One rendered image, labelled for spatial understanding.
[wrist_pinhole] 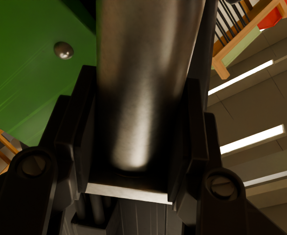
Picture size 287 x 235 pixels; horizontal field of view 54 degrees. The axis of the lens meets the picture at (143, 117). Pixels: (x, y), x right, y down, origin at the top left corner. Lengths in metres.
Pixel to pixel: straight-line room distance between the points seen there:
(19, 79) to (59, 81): 0.02
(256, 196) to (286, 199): 0.40
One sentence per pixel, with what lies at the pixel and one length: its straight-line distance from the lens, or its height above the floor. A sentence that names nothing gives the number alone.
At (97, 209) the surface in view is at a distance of 0.25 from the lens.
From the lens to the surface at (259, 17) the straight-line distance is 3.32.
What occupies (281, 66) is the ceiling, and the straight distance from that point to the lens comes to 7.83.
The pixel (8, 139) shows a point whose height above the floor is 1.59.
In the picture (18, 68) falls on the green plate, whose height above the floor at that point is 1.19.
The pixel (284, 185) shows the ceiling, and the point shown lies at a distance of 4.52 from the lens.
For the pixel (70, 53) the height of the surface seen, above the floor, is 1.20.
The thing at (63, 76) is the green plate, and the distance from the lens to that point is 0.18.
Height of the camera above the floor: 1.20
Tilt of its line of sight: 18 degrees up
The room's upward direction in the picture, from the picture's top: 141 degrees clockwise
